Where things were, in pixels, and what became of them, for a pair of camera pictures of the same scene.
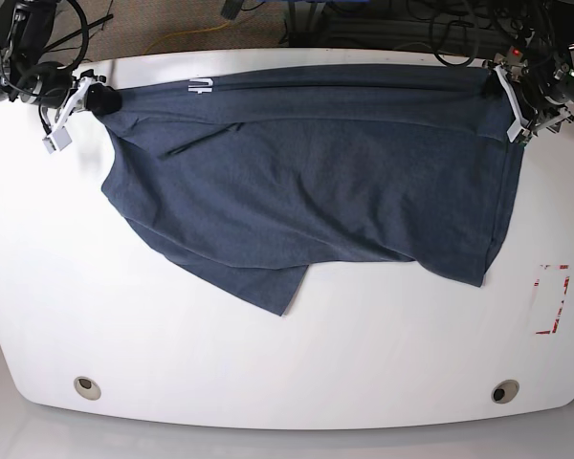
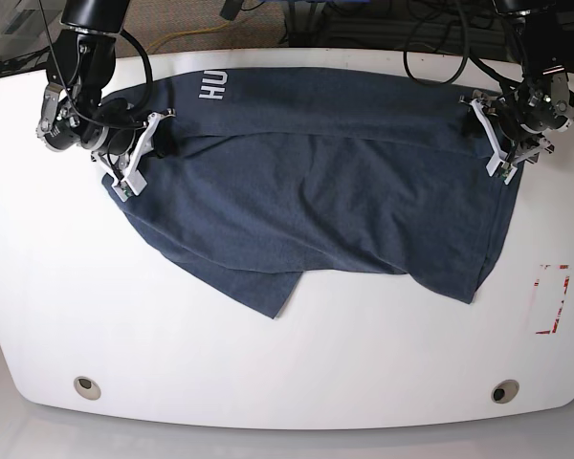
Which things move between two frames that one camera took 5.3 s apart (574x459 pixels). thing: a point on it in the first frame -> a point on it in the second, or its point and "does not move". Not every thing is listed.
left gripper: x=99 y=98 -> x=164 y=142
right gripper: x=498 y=88 -> x=472 y=126
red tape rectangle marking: x=565 y=290 does not move
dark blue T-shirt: x=250 y=178 does not move
